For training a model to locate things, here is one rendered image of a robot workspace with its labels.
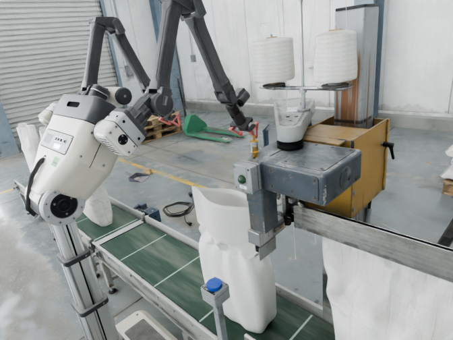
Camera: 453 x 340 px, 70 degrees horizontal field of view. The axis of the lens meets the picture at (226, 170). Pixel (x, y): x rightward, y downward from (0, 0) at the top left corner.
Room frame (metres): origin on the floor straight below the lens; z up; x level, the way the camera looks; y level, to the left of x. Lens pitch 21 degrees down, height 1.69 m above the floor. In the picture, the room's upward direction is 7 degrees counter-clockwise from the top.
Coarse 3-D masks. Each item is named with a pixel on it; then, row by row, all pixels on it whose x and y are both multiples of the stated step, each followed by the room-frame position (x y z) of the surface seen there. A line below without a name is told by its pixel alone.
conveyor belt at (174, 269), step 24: (120, 240) 2.15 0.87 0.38; (144, 240) 2.11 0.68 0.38; (168, 240) 2.07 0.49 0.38; (144, 264) 1.81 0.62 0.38; (168, 264) 1.78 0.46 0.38; (192, 264) 1.75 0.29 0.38; (168, 288) 1.56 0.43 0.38; (192, 288) 1.53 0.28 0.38; (192, 312) 1.34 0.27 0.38; (288, 312) 1.27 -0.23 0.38; (240, 336) 1.16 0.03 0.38; (264, 336) 1.14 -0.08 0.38; (288, 336) 1.13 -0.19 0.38; (312, 336) 1.11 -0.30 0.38
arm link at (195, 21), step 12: (192, 0) 1.29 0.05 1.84; (204, 12) 1.31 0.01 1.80; (192, 24) 1.33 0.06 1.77; (204, 24) 1.35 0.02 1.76; (204, 36) 1.34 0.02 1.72; (204, 48) 1.35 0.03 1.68; (204, 60) 1.37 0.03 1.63; (216, 60) 1.38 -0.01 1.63; (216, 72) 1.37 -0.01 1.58; (216, 84) 1.39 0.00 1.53; (228, 84) 1.40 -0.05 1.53; (216, 96) 1.43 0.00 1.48; (228, 96) 1.39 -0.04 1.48
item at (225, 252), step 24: (216, 192) 1.42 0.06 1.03; (240, 192) 1.35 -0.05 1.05; (216, 216) 1.26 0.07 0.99; (240, 216) 1.20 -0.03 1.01; (216, 240) 1.28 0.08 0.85; (240, 240) 1.21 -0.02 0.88; (216, 264) 1.28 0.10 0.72; (240, 264) 1.19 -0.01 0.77; (264, 264) 1.17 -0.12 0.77; (240, 288) 1.18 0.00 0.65; (264, 288) 1.16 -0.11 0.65; (240, 312) 1.19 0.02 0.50; (264, 312) 1.14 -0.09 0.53
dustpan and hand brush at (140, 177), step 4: (140, 168) 4.66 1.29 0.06; (144, 168) 4.61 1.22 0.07; (144, 172) 4.58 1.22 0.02; (148, 172) 4.52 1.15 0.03; (152, 172) 4.54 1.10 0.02; (132, 176) 4.41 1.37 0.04; (136, 176) 4.49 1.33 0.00; (140, 176) 4.47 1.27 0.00; (144, 176) 4.45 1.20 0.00; (148, 176) 4.43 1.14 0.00; (132, 180) 4.30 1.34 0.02; (136, 180) 4.27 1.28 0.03; (140, 180) 4.31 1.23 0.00; (144, 180) 4.30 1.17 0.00
